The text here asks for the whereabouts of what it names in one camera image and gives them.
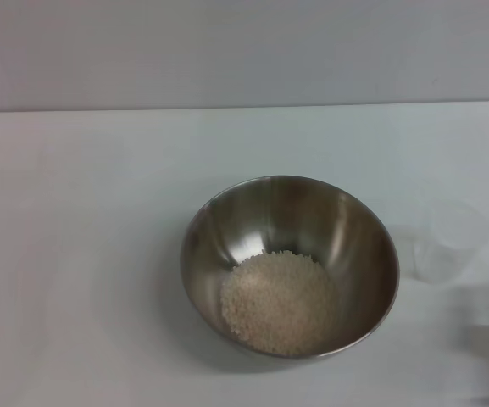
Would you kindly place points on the clear plastic measuring cup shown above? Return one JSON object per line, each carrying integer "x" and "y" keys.
{"x": 453, "y": 258}

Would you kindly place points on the stainless steel mixing bowl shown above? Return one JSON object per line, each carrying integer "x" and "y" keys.
{"x": 295, "y": 220}

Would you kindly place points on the white rice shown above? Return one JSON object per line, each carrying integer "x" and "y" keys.
{"x": 278, "y": 301}

